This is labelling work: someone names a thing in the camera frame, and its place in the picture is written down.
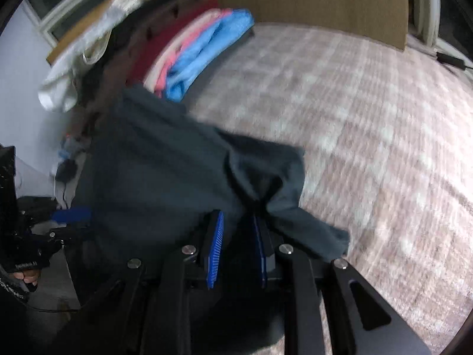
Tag pink folded cloth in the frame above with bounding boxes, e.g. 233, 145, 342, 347
143, 7, 234, 99

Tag plaid bed sheet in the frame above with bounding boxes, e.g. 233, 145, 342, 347
185, 22, 473, 355

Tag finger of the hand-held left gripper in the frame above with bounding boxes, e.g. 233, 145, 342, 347
31, 206, 93, 246

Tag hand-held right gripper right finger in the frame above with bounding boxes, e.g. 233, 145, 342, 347
252, 214, 433, 355

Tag person's left hand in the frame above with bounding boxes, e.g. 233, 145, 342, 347
13, 266, 41, 293

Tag white power strip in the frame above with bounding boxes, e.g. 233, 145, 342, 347
59, 137, 85, 159

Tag blue folded cloth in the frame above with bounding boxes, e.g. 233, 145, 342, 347
163, 8, 255, 102

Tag white cloth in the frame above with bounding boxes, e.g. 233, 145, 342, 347
38, 0, 185, 113

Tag black power adapter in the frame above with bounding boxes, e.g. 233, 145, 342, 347
55, 159, 78, 183
436, 52, 466, 69

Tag white window frame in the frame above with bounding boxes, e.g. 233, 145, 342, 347
27, 0, 126, 45

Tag dark green shorts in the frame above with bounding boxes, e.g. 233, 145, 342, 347
72, 85, 351, 267

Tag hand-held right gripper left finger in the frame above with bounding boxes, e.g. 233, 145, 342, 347
55, 209, 225, 355

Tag red folded cloth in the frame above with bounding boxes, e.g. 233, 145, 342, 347
126, 0, 220, 85

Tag brown wooden board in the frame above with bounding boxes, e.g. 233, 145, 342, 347
46, 0, 148, 63

